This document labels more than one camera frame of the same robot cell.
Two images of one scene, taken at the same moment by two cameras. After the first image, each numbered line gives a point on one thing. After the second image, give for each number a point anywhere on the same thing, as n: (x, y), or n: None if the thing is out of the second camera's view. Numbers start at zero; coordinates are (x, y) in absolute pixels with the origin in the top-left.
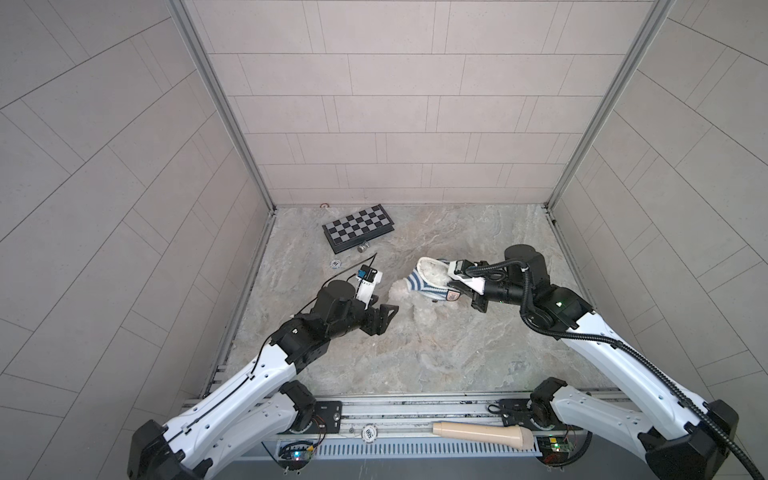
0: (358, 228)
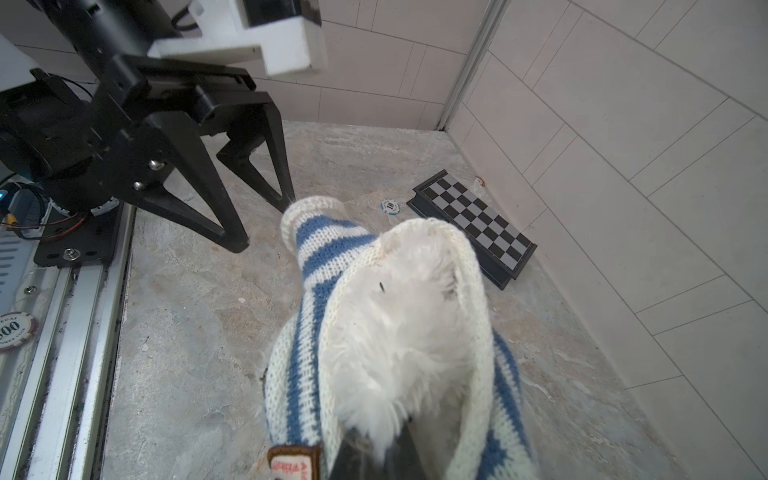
0: (502, 248)
